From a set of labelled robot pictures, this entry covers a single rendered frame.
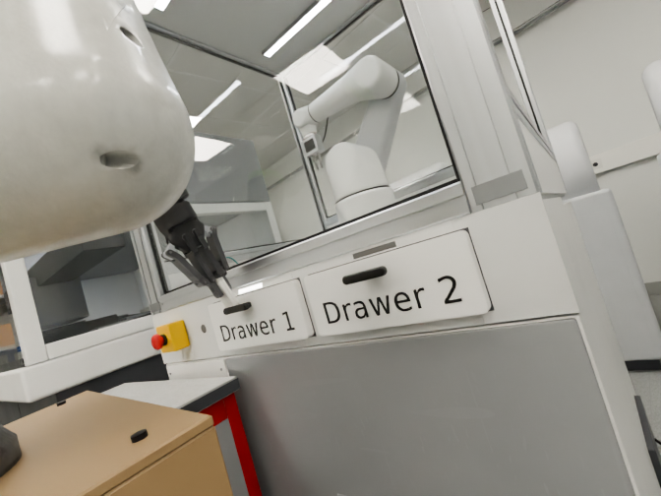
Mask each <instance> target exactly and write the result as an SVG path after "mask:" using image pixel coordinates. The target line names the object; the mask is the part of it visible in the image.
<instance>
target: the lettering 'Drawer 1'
mask: <svg viewBox="0 0 661 496"><path fill-rule="evenodd" d="M283 315H286V318H287V322H288V325H289V329H287V331H292V330H295V328H291V325H290V321H289V318H288V314H287V311H285V312H283V313H282V316H283ZM262 323H265V324H266V327H262ZM222 327H224V328H226V329H227V331H228V334H229V338H228V339H227V340H226V339H225V338H224V335H223V331H222ZM246 327H247V330H248V332H249V334H250V336H251V337H252V336H253V333H252V328H253V331H254V333H255V335H256V336H257V335H258V330H257V323H255V327H256V330H255V329H254V327H253V325H252V324H250V328H251V332H250V330H249V328H248V326H247V325H246ZM268 327H269V326H268V324H267V322H265V321H262V322H261V323H260V329H261V332H262V333H263V334H264V335H268V334H269V333H270V331H268V332H267V333H264V332H263V330H262V329H265V328H268ZM239 328H242V329H243V331H240V332H239V337H240V339H244V338H246V334H245V330H244V328H243V327H242V326H238V327H237V329H239ZM220 330H221V333H222V337H223V341H229V340H230V332H229V329H228V328H227V327H226V326H224V325H223V326H220ZM242 332H244V337H241V336H240V333H242Z"/></svg>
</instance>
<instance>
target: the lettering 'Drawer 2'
mask: <svg viewBox="0 0 661 496"><path fill-rule="evenodd" d="M443 279H450V280H451V282H452V287H451V291H450V292H449V294H448V296H447V298H446V300H445V304H449V303H455V302H460V301H462V300H461V298H458V299H453V300H449V299H450V298H451V295H452V293H453V292H454V290H455V287H456V281H455V279H454V278H453V277H451V276H444V277H441V278H439V279H438V282H440V281H441V280H443ZM421 290H424V287H421V288H419V289H418V290H417V291H416V289H414V290H413V292H414V295H415V298H416V301H417V305H418V308H419V309H420V308H422V307H421V304H420V300H419V297H418V293H419V291H421ZM401 294H402V295H404V296H405V297H406V299H405V300H399V301H397V297H398V296H399V295H401ZM368 300H369V302H370V303H371V305H372V307H373V309H374V311H375V312H376V314H377V316H379V315H380V303H381V304H382V306H383V308H384V310H385V311H386V313H387V314H389V313H390V303H389V296H388V295H386V301H387V308H386V307H385V305H384V303H383V301H382V299H381V298H380V297H377V307H378V311H377V309H376V307H375V305H374V303H373V302H372V300H371V299H368ZM408 301H410V298H409V296H408V295H407V294H406V293H405V292H399V293H397V294H396V295H395V297H394V303H395V306H396V308H397V309H398V310H400V311H409V310H411V309H412V307H411V306H410V307H409V308H406V309H402V308H401V307H399V305H398V303H402V302H408ZM358 303H361V304H362V305H363V307H360V308H357V309H356V310H355V315H356V317H357V318H359V319H363V318H365V316H366V318H368V317H369V315H368V312H367V308H366V305H365V304H364V302H362V301H356V302H354V303H353V304H354V305H355V304H358ZM329 304H331V305H333V306H334V307H335V309H336V311H337V319H336V320H334V321H330V317H329V314H328V310H327V307H326V305H329ZM323 305H324V309H325V312H326V316H327V319H328V322H329V324H332V323H336V322H337V321H339V319H340V312H339V309H338V307H337V305H336V304H335V303H333V302H326V303H323ZM348 305H350V303H347V304H346V305H344V304H342V307H343V311H344V314H345V317H346V321H349V319H348V316H347V312H346V307H347V306H348ZM350 306H351V305H350ZM362 309H364V311H365V313H364V316H359V315H358V311H359V310H362Z"/></svg>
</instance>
